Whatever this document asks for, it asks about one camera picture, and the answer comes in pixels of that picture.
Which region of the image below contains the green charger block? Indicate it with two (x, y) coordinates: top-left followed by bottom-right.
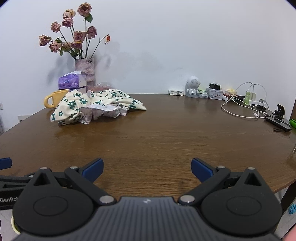
(243, 89), (256, 104)

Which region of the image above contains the black phone stand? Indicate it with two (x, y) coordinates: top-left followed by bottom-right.
(274, 104), (285, 120)

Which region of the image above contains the black flat device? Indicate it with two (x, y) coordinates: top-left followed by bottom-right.
(264, 116), (292, 132)

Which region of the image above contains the white tin box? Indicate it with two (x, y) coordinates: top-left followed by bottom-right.
(206, 88), (223, 100)

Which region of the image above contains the yellow ceramic mug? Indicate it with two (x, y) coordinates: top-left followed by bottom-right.
(44, 89), (69, 108)

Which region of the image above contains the dried rose bouquet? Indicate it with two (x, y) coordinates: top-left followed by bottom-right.
(38, 2), (111, 60)

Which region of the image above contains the green bar object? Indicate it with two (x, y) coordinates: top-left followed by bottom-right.
(290, 118), (296, 128)

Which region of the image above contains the white astronaut figurine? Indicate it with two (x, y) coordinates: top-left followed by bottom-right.
(186, 76), (201, 98)

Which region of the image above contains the purple tissue pack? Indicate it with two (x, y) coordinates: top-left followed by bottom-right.
(58, 71), (87, 93)

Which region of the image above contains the pink floral garment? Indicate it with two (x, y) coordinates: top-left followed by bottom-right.
(79, 89), (128, 124)

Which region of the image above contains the plastic snack bag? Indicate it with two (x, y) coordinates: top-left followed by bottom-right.
(88, 82), (113, 92)

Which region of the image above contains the black small device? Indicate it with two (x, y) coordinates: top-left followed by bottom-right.
(208, 83), (221, 90)

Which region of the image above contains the cream green-flower garment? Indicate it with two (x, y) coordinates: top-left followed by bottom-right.
(50, 89), (147, 126)

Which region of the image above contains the pink marbled vase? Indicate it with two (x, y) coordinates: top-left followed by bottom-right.
(75, 58), (96, 86)

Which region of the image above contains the white charging cable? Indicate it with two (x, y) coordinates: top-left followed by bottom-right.
(220, 81), (270, 119)

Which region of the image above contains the white power strip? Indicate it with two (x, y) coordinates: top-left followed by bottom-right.
(168, 90), (186, 96)

